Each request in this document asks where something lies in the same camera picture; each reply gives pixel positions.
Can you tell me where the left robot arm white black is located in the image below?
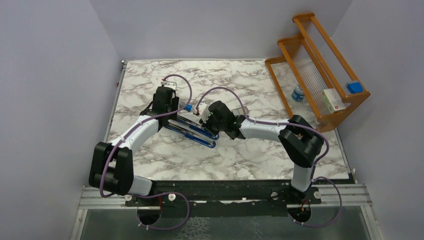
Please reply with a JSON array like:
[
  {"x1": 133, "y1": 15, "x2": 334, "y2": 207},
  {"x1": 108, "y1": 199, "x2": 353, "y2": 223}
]
[{"x1": 88, "y1": 86, "x2": 179, "y2": 206}]

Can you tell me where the blue block on rack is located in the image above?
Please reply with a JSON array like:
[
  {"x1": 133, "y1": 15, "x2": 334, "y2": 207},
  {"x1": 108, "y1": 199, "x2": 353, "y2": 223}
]
[{"x1": 345, "y1": 80, "x2": 364, "y2": 94}]

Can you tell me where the staple box tray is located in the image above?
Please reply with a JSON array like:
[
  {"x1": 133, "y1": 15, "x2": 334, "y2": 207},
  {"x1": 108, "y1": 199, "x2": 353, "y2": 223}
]
[{"x1": 232, "y1": 106, "x2": 249, "y2": 116}]

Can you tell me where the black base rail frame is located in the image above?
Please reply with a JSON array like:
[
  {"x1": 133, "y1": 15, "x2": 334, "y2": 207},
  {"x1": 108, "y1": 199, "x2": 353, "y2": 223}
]
[{"x1": 79, "y1": 179, "x2": 372, "y2": 220}]

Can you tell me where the blue black stapler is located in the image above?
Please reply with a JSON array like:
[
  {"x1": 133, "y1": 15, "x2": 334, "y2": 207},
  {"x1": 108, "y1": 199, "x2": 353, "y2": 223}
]
[{"x1": 176, "y1": 115, "x2": 220, "y2": 140}]

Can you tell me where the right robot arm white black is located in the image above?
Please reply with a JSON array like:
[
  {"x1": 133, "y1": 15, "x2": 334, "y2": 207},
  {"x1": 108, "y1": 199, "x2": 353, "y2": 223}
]
[{"x1": 194, "y1": 101, "x2": 328, "y2": 204}]

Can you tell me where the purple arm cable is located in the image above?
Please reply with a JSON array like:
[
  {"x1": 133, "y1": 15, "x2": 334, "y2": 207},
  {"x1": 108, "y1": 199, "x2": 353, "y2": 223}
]
[
  {"x1": 99, "y1": 74, "x2": 193, "y2": 232},
  {"x1": 194, "y1": 86, "x2": 344, "y2": 229}
]

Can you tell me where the grey blue small cylinder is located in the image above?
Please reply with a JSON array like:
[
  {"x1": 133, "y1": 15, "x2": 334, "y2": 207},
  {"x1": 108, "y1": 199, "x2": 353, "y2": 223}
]
[{"x1": 184, "y1": 104, "x2": 194, "y2": 112}]

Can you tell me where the white red carton box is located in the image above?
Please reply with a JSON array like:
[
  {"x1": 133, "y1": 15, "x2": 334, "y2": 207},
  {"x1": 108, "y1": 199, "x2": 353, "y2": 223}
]
[{"x1": 321, "y1": 88, "x2": 346, "y2": 114}]

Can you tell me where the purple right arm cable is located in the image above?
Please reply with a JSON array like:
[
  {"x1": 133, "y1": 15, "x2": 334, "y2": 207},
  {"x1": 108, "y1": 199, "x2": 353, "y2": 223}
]
[{"x1": 194, "y1": 86, "x2": 344, "y2": 229}]

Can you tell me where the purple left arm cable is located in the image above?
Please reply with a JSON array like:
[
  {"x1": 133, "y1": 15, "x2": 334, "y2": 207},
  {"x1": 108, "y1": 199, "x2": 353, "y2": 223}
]
[{"x1": 99, "y1": 74, "x2": 193, "y2": 232}]

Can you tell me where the blue lidded small jar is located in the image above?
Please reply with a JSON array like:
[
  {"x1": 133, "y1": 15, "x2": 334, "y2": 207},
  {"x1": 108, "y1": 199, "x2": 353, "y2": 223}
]
[{"x1": 291, "y1": 84, "x2": 305, "y2": 102}]

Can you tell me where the orange wooden tiered rack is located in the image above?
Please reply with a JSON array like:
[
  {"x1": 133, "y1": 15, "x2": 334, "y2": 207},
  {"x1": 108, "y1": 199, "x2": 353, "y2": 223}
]
[{"x1": 265, "y1": 12, "x2": 371, "y2": 133}]

